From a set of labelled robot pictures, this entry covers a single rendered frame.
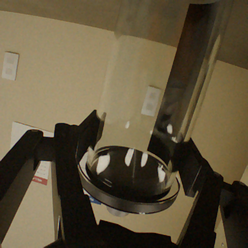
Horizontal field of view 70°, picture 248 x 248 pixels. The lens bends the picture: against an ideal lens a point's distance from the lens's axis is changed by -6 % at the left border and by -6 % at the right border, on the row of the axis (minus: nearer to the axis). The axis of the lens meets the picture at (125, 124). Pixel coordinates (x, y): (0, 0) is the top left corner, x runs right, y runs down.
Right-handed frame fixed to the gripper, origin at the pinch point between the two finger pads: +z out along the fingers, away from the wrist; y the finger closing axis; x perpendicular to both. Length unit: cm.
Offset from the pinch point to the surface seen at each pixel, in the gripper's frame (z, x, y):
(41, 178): 54, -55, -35
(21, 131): 56, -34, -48
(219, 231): 22.4, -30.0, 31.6
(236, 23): 22.3, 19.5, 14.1
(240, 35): 27.4, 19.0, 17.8
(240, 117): 59, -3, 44
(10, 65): 59, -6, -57
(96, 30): 61, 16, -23
